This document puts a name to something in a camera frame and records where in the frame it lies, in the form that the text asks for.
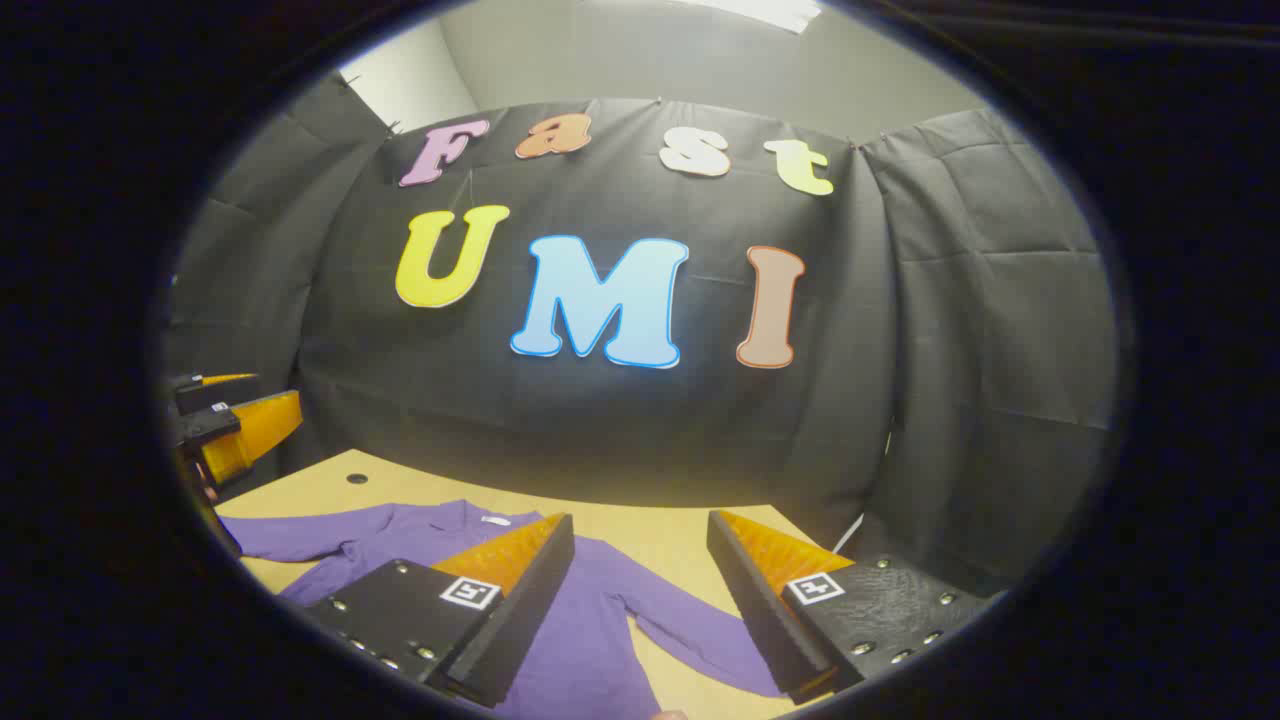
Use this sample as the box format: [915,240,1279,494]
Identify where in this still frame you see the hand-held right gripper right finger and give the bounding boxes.
[706,509,1001,706]

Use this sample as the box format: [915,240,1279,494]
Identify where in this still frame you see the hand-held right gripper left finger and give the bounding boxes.
[300,513,577,709]

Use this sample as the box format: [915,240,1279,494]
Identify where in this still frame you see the black backdrop cloth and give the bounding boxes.
[165,75,1116,591]

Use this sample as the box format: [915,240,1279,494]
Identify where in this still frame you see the purple knit shirt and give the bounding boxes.
[222,500,786,720]

